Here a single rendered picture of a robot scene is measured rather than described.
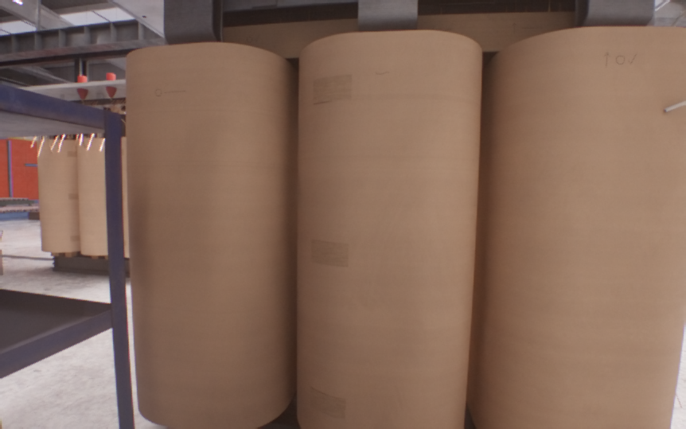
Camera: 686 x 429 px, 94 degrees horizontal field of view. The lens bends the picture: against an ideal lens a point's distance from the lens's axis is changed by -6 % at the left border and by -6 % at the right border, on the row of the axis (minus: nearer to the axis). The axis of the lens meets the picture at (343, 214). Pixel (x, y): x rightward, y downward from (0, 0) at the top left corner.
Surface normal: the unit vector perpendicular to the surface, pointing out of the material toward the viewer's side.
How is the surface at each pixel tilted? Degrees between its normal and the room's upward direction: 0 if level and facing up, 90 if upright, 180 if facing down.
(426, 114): 90
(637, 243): 90
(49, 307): 90
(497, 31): 90
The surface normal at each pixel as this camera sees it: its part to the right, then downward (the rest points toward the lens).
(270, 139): 0.77, 0.06
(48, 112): 0.98, 0.04
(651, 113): -0.15, 0.07
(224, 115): 0.19, 0.07
